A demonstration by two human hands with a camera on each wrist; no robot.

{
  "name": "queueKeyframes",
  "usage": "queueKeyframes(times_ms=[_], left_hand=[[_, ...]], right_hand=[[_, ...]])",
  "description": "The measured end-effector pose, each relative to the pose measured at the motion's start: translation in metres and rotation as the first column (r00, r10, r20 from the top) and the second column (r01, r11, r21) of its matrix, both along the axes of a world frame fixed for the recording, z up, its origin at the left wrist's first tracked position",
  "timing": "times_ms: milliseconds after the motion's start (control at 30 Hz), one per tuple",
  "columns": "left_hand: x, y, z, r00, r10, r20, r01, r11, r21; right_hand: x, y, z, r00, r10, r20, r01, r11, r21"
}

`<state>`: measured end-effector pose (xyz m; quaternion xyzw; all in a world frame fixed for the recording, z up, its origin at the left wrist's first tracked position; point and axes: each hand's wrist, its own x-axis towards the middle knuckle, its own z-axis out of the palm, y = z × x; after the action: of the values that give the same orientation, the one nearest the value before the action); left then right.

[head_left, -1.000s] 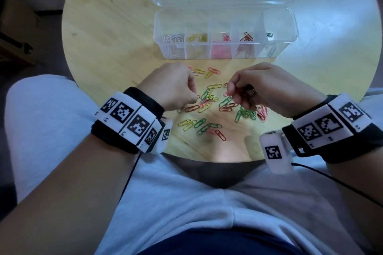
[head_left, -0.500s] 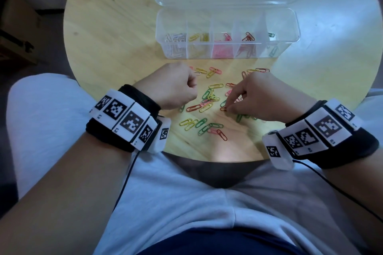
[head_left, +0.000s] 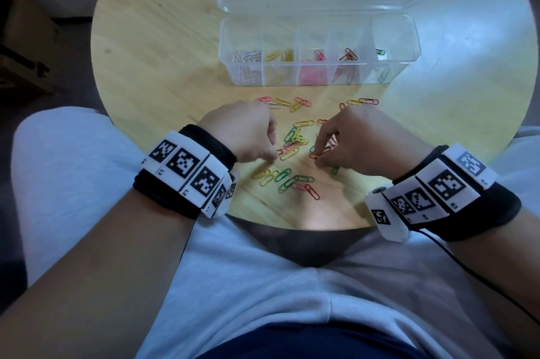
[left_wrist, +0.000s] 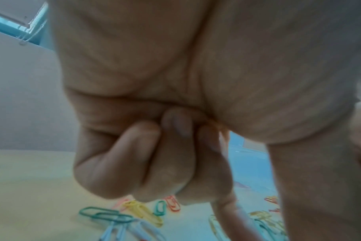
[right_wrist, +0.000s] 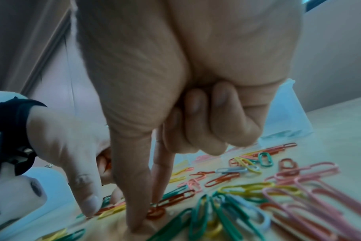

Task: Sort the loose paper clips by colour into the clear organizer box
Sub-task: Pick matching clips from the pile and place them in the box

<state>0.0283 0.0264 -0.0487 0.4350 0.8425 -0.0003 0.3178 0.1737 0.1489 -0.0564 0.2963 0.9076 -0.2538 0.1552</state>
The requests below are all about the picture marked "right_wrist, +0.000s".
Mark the clear plastic compartment box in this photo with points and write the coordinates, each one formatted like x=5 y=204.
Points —
x=287 y=110

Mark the teal framed window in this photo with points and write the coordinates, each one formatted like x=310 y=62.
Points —
x=313 y=3

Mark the person's left hand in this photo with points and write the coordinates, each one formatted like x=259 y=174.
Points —
x=67 y=141

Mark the black left wristband white markers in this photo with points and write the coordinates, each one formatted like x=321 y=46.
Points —
x=8 y=131

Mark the person's right hand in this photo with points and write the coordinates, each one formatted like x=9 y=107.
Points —
x=168 y=58

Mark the red paper clip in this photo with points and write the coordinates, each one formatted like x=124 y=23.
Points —
x=156 y=213

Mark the pile of coloured paper clips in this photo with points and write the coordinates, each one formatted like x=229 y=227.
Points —
x=228 y=211

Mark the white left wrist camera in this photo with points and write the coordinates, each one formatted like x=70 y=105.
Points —
x=14 y=195

